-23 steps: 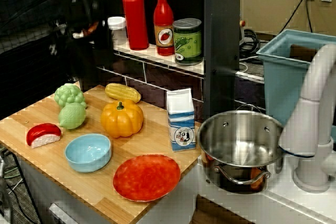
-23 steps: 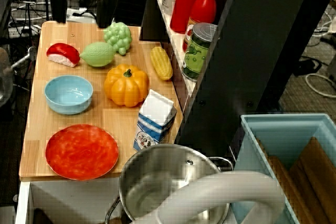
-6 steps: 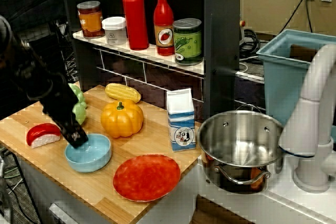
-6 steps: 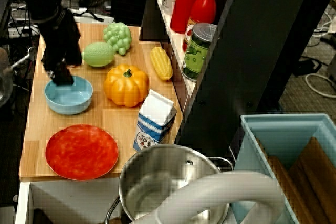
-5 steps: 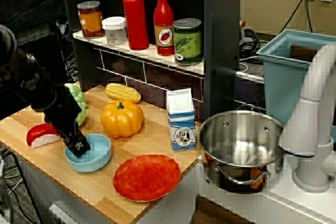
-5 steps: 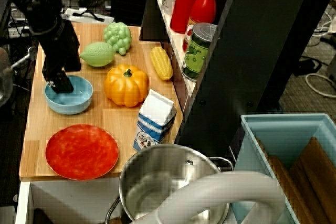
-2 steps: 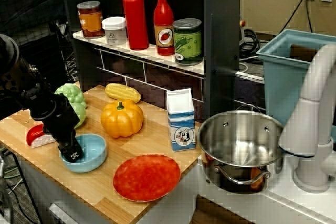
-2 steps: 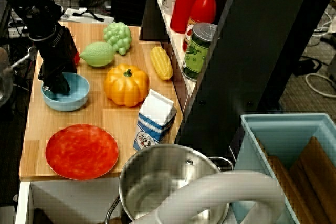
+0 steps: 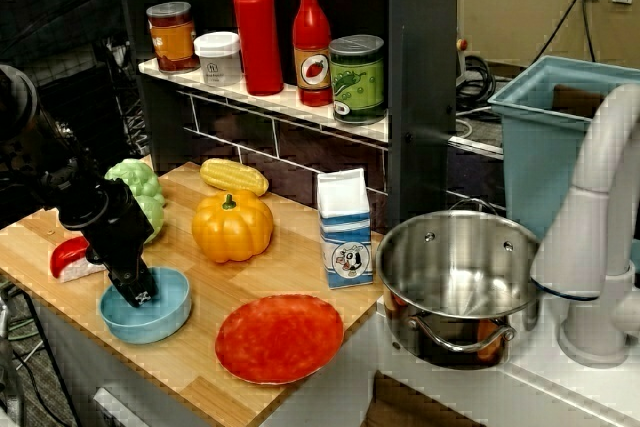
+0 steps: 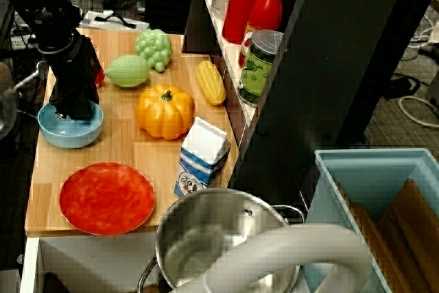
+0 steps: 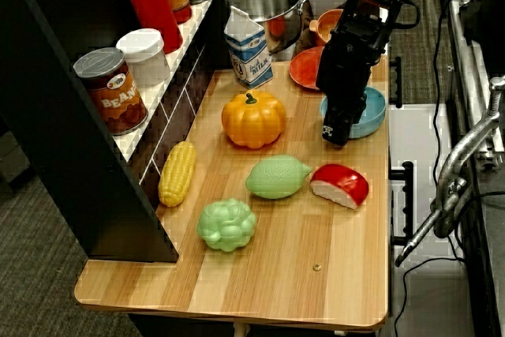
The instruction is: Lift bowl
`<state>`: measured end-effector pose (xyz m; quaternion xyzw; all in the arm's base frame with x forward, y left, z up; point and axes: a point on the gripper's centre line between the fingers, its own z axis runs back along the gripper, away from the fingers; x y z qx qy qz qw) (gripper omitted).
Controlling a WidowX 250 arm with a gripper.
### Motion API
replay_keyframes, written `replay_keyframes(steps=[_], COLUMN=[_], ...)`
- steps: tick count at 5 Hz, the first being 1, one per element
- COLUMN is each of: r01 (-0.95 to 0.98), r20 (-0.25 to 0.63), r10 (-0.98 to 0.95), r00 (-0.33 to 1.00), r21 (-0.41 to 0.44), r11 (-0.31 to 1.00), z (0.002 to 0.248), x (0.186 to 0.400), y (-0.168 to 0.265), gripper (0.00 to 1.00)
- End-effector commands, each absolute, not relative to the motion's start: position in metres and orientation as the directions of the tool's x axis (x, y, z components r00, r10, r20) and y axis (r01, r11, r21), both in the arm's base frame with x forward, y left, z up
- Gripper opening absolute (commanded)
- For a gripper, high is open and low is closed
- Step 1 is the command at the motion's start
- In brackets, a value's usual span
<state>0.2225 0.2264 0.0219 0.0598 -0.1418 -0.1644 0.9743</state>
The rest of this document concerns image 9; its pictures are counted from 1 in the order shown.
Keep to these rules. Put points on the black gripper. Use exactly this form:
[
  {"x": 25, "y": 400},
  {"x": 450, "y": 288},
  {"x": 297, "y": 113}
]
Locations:
[{"x": 110, "y": 227}]

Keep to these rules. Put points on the light blue bowl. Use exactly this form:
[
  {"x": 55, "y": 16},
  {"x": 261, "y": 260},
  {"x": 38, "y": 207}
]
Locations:
[{"x": 150, "y": 327}]

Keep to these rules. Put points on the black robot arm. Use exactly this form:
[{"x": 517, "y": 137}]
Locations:
[{"x": 45, "y": 157}]

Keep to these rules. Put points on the red white cheese wedge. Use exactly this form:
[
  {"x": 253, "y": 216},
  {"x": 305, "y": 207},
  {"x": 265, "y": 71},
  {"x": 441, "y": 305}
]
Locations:
[{"x": 67, "y": 257}]

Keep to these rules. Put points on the green toy cauliflower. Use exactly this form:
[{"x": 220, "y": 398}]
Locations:
[{"x": 137, "y": 179}]

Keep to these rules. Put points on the orange toy pumpkin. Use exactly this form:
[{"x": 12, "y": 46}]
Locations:
[{"x": 232, "y": 232}]

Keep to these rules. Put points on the yellow toy corn cob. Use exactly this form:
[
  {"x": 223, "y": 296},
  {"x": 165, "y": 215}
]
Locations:
[{"x": 232, "y": 176}]

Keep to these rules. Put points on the orange red plate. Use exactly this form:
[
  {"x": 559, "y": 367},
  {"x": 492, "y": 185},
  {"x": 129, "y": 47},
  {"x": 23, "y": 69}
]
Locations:
[{"x": 280, "y": 339}]

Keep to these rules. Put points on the blue white milk carton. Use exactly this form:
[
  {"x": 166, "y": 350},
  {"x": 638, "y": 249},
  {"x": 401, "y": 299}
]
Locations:
[{"x": 347, "y": 237}]

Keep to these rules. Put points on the white tiled shelf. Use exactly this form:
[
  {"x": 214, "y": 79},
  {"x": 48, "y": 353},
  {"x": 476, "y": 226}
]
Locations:
[{"x": 290, "y": 104}]

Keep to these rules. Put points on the white lidded jar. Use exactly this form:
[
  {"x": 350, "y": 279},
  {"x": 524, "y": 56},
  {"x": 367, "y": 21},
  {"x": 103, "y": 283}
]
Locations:
[{"x": 218, "y": 59}]

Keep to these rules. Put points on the orange jam jar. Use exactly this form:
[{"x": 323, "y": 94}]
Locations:
[{"x": 172, "y": 39}]

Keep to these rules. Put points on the red ketchup squeeze bottle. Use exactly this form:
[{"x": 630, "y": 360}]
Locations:
[{"x": 257, "y": 42}]

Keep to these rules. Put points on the red sauce bottle orange label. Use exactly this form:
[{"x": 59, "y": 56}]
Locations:
[{"x": 312, "y": 47}]

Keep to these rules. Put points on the green peas can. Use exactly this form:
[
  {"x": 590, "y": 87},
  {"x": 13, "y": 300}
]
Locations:
[{"x": 357, "y": 82}]

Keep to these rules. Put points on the red emergency stop button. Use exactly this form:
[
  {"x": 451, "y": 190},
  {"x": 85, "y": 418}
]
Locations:
[{"x": 462, "y": 43}]

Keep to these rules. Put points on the light blue plastic bin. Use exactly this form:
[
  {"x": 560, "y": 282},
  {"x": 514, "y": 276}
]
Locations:
[{"x": 535, "y": 147}]

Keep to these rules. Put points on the white toy faucet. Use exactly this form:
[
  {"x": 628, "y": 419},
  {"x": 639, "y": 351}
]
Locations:
[{"x": 595, "y": 207}]

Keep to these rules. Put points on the black kitchen hutch frame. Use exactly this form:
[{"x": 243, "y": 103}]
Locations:
[{"x": 422, "y": 72}]

